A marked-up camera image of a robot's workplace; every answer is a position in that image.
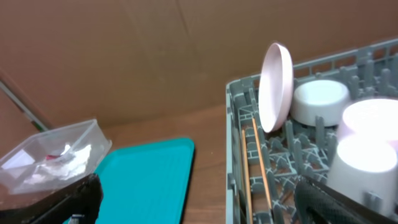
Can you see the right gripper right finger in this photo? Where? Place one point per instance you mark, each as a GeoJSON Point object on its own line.
{"type": "Point", "coordinates": [317, 203]}

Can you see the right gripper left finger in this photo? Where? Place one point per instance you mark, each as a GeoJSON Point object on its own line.
{"type": "Point", "coordinates": [74, 202]}

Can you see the white napkin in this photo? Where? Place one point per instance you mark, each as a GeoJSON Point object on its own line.
{"type": "Point", "coordinates": [70, 165]}

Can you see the red snack wrapper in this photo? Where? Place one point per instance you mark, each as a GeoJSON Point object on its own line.
{"type": "Point", "coordinates": [50, 157]}

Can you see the white paper cup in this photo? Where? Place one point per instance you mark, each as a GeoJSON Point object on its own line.
{"type": "Point", "coordinates": [360, 167]}

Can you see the grey bowl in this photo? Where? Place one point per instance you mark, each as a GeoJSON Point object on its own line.
{"type": "Point", "coordinates": [320, 98]}

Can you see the white plate with rice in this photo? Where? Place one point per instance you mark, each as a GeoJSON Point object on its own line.
{"type": "Point", "coordinates": [276, 87]}

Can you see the small pink bowl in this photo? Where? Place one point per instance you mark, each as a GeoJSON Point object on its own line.
{"type": "Point", "coordinates": [373, 118]}

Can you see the grey dishwasher rack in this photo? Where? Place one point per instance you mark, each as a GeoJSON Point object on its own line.
{"type": "Point", "coordinates": [296, 148]}

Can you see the black plastic tray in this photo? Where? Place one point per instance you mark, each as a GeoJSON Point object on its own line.
{"type": "Point", "coordinates": [31, 202]}

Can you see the clear plastic bin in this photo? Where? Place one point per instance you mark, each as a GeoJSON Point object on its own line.
{"type": "Point", "coordinates": [54, 159]}

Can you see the teal plastic tray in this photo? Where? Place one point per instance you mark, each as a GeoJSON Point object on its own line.
{"type": "Point", "coordinates": [146, 183]}

